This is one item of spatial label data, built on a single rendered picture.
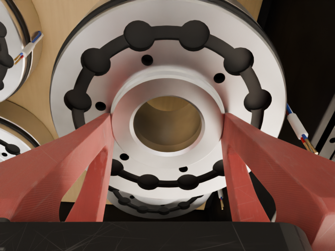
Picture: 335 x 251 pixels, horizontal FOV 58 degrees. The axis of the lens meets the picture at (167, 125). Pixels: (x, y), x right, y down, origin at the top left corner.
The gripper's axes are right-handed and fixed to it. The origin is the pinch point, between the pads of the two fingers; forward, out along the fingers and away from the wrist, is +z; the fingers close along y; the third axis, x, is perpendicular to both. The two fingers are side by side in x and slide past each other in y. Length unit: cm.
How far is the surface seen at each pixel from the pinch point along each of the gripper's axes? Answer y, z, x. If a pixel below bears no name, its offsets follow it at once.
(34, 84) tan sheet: 10.5, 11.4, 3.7
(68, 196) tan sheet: 10.4, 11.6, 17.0
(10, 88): 10.6, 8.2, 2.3
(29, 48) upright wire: 8.3, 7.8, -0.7
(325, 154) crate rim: -7.9, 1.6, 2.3
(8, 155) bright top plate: 12.6, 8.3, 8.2
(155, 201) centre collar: 1.1, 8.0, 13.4
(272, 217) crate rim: -6.3, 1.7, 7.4
